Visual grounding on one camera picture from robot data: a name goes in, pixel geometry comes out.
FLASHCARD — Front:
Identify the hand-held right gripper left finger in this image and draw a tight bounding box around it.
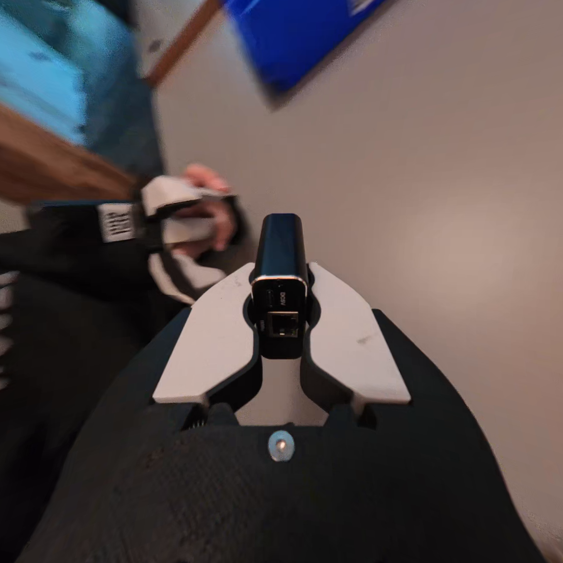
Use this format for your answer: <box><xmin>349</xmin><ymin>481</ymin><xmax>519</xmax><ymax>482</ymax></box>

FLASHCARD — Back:
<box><xmin>152</xmin><ymin>262</ymin><xmax>264</xmax><ymax>413</ymax></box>

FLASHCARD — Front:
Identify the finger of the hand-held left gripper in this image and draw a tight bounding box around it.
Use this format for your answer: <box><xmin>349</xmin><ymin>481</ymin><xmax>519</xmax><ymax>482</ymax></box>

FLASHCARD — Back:
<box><xmin>140</xmin><ymin>175</ymin><xmax>237</xmax><ymax>218</ymax></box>
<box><xmin>148</xmin><ymin>253</ymin><xmax>227</xmax><ymax>306</ymax></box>

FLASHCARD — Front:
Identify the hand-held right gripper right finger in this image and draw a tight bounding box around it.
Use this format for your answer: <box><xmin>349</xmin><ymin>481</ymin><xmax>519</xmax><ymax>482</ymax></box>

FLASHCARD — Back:
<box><xmin>300</xmin><ymin>262</ymin><xmax>413</xmax><ymax>417</ymax></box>

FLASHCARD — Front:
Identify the black network adapter box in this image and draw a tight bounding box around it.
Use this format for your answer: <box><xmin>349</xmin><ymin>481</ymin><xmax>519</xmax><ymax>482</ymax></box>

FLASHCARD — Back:
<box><xmin>250</xmin><ymin>212</ymin><xmax>309</xmax><ymax>360</ymax></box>

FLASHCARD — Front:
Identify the blue storage bin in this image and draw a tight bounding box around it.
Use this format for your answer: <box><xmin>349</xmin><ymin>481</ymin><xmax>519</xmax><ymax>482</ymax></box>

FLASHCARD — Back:
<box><xmin>223</xmin><ymin>0</ymin><xmax>389</xmax><ymax>96</ymax></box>

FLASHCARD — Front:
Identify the grey desk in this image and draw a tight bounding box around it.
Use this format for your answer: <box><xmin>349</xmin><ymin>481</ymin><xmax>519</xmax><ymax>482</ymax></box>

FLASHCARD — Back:
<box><xmin>145</xmin><ymin>0</ymin><xmax>563</xmax><ymax>563</ymax></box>

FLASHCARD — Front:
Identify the person's left hand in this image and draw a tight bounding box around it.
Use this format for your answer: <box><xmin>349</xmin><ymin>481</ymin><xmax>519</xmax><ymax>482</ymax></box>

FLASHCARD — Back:
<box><xmin>172</xmin><ymin>164</ymin><xmax>237</xmax><ymax>261</ymax></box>

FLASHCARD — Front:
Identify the grey table with wooden edge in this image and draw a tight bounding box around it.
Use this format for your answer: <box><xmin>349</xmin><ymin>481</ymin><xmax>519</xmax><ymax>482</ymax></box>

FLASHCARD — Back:
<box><xmin>132</xmin><ymin>0</ymin><xmax>221</xmax><ymax>87</ymax></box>

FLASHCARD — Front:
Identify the wooden post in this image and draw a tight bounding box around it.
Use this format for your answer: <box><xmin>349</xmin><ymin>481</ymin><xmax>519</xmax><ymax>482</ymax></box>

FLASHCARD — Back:
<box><xmin>0</xmin><ymin>105</ymin><xmax>138</xmax><ymax>206</ymax></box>

